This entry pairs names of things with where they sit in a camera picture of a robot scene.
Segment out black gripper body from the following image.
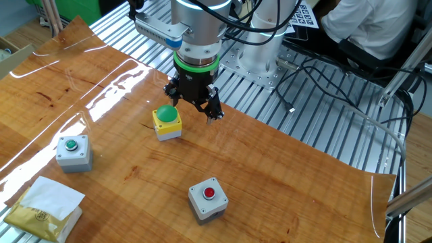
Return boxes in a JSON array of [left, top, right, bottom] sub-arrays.
[[175, 67, 219, 105]]

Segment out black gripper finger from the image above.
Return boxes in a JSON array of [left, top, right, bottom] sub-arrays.
[[195, 84, 225, 126], [163, 76, 185, 108]]

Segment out yellow box green mushroom button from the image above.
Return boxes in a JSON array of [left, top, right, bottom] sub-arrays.
[[151, 104, 183, 142]]

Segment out grey box red button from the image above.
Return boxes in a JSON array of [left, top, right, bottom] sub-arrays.
[[188, 177, 230, 226]]

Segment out grey box small green button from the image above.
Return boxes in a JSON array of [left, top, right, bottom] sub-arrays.
[[55, 134, 95, 174]]

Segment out glossy wood-grain mat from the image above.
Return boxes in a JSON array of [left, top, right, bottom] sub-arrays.
[[0, 15, 398, 243]]

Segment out metal base connector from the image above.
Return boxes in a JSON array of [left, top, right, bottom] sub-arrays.
[[275, 57, 300, 72]]

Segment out green bin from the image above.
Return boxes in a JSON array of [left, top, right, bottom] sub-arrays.
[[25, 0, 102, 26]]

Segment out printed marker sheet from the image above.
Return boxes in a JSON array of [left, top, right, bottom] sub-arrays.
[[285, 0, 320, 34]]

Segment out wooden pole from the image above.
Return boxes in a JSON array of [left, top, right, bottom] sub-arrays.
[[49, 0, 65, 33], [40, 0, 58, 38]]

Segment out black office chair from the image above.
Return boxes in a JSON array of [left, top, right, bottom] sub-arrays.
[[337, 0, 432, 92]]

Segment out cardboard box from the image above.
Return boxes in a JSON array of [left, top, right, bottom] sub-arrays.
[[0, 36, 36, 81]]

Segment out gold tissue pack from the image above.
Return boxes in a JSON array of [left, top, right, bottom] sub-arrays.
[[3, 175, 86, 243]]

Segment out person in white shirt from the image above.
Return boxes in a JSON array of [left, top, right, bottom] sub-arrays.
[[320, 0, 419, 61]]

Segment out slanted aluminium profile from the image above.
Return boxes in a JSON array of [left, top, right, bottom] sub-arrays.
[[377, 30, 432, 108]]

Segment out grey metal bar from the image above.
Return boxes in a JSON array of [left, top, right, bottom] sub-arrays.
[[385, 175, 432, 219]]

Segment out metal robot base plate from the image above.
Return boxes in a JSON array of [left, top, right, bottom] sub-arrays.
[[219, 43, 288, 91]]

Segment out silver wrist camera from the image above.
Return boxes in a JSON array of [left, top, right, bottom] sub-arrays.
[[134, 11, 190, 51]]

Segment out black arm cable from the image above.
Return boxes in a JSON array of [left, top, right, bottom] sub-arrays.
[[188, 0, 304, 47]]

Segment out black USB cable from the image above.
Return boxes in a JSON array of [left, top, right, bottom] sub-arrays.
[[273, 65, 306, 114]]

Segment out grey hose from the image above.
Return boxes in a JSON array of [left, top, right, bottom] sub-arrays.
[[320, 97, 407, 163]]

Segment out black table cables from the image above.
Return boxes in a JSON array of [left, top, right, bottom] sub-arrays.
[[283, 38, 428, 136]]

